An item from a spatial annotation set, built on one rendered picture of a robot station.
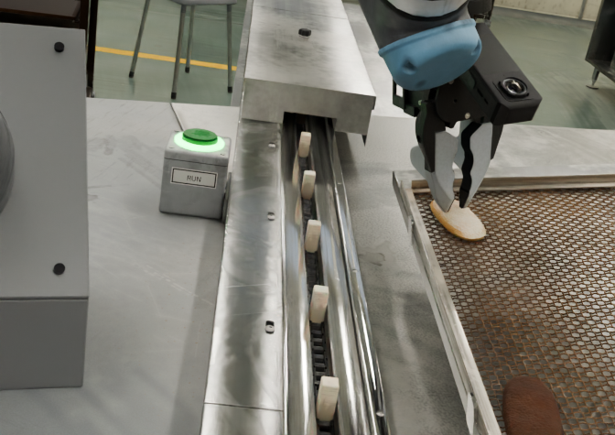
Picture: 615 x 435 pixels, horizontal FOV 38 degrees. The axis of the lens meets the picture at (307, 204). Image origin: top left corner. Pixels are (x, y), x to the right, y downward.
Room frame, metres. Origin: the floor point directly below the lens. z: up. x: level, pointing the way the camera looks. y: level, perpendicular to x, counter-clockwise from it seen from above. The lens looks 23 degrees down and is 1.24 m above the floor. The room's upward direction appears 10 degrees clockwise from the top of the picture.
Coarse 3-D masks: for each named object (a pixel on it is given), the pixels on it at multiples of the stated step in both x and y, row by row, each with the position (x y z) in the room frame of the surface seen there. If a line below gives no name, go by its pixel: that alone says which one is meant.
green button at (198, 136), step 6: (186, 132) 0.93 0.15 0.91; (192, 132) 0.94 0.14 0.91; (198, 132) 0.94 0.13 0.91; (204, 132) 0.94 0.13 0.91; (210, 132) 0.95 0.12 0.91; (186, 138) 0.92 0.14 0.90; (192, 138) 0.92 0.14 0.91; (198, 138) 0.92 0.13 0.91; (204, 138) 0.92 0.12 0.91; (210, 138) 0.93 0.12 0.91; (216, 138) 0.94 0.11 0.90; (192, 144) 0.92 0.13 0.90; (198, 144) 0.92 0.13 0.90; (204, 144) 0.92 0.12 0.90; (210, 144) 0.92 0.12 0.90
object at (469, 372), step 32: (416, 192) 0.91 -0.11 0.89; (480, 192) 0.91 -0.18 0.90; (512, 192) 0.91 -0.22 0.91; (544, 192) 0.91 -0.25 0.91; (608, 192) 0.91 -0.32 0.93; (416, 224) 0.80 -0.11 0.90; (512, 224) 0.83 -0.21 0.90; (544, 224) 0.83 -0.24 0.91; (576, 224) 0.83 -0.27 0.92; (608, 224) 0.83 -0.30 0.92; (448, 256) 0.76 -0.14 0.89; (480, 256) 0.76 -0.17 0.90; (544, 256) 0.76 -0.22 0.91; (576, 256) 0.76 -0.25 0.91; (448, 288) 0.69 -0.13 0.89; (544, 288) 0.70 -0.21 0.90; (448, 320) 0.62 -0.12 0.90; (480, 320) 0.64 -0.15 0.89; (512, 320) 0.65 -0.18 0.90; (576, 320) 0.64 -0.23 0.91; (608, 320) 0.65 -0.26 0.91; (512, 352) 0.60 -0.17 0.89; (608, 352) 0.60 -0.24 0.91; (480, 384) 0.55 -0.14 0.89; (608, 384) 0.56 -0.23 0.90; (480, 416) 0.50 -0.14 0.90; (608, 416) 0.52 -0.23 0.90
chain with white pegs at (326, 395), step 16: (304, 128) 1.22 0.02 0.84; (304, 144) 1.10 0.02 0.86; (304, 160) 1.10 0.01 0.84; (304, 176) 0.97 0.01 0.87; (304, 192) 0.96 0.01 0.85; (304, 208) 0.93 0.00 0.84; (304, 224) 0.89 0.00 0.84; (320, 224) 0.83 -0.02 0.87; (304, 240) 0.85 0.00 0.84; (320, 288) 0.69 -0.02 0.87; (320, 304) 0.69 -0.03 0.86; (320, 320) 0.69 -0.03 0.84; (320, 336) 0.67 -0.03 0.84; (320, 352) 0.64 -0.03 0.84; (320, 368) 0.62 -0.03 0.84; (320, 384) 0.55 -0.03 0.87; (336, 384) 0.55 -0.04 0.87; (320, 400) 0.55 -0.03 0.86; (336, 400) 0.55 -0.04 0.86; (320, 416) 0.55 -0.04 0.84; (320, 432) 0.53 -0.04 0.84
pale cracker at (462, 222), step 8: (432, 208) 0.86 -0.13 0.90; (456, 208) 0.84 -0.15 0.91; (464, 208) 0.84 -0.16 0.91; (440, 216) 0.83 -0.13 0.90; (448, 216) 0.83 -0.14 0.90; (456, 216) 0.82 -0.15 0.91; (464, 216) 0.82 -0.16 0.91; (472, 216) 0.83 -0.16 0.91; (448, 224) 0.81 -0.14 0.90; (456, 224) 0.81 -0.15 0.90; (464, 224) 0.80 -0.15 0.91; (472, 224) 0.81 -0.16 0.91; (480, 224) 0.81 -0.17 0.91; (456, 232) 0.80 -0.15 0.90; (464, 232) 0.79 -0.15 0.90; (472, 232) 0.79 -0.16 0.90; (480, 232) 0.80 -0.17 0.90; (472, 240) 0.79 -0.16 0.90
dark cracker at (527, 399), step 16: (512, 384) 0.54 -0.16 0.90; (528, 384) 0.54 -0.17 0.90; (544, 384) 0.54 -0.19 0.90; (512, 400) 0.52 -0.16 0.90; (528, 400) 0.52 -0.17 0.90; (544, 400) 0.52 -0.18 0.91; (512, 416) 0.50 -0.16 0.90; (528, 416) 0.50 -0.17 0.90; (544, 416) 0.50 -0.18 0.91; (512, 432) 0.49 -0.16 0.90; (528, 432) 0.48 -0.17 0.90; (544, 432) 0.48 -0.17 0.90; (560, 432) 0.49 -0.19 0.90
